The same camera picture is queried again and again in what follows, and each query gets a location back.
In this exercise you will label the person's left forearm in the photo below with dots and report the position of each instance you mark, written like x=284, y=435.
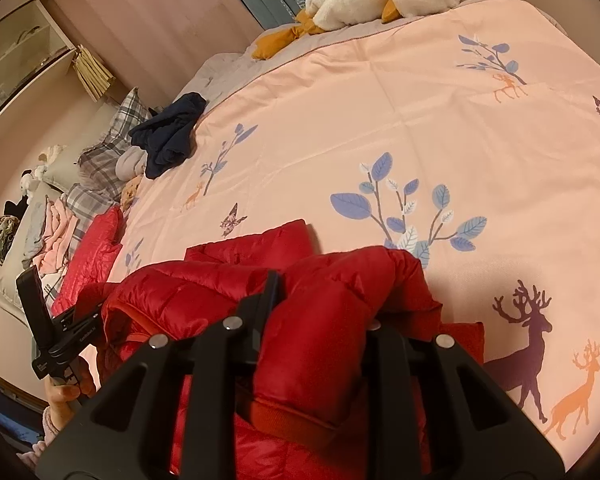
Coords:
x=47, y=430

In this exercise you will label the pile of pink clothes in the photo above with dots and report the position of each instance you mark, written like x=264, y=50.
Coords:
x=57, y=240

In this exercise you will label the small plaid pillow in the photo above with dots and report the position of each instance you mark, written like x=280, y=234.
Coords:
x=87, y=200

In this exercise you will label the pink curtain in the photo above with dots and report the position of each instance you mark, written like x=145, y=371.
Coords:
x=155, y=20

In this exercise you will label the large plaid pillow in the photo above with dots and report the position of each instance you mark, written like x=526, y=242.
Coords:
x=112, y=145

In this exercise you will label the navy blue garment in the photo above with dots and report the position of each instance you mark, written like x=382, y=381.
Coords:
x=170, y=135

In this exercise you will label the grey folded garment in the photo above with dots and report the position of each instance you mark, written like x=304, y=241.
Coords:
x=35, y=230

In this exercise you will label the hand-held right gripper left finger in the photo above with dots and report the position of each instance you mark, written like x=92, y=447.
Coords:
x=260, y=320

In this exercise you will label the red down jacket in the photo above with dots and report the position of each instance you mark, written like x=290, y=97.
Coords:
x=330, y=300

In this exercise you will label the white wall shelf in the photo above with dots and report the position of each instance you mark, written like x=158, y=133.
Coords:
x=25, y=50

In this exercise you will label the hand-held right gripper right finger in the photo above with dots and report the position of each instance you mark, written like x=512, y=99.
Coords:
x=390, y=355

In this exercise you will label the light grey garment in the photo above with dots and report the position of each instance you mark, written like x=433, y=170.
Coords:
x=130, y=165

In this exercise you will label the pink deer print duvet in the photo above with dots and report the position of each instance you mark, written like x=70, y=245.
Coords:
x=380, y=110

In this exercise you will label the folded pink-red down jacket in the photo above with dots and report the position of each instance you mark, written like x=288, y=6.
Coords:
x=92, y=250

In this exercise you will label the dark patterned cloth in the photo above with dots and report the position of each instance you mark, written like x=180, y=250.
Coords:
x=5, y=240

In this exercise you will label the small orange plush toy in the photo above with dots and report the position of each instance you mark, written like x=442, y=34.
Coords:
x=130, y=195

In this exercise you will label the person's left hand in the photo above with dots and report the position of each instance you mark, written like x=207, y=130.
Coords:
x=67, y=392

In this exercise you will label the yellow hanging tassel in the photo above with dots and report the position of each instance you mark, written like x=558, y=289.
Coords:
x=92, y=72

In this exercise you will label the beige plush toy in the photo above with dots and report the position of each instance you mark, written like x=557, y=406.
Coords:
x=50, y=155

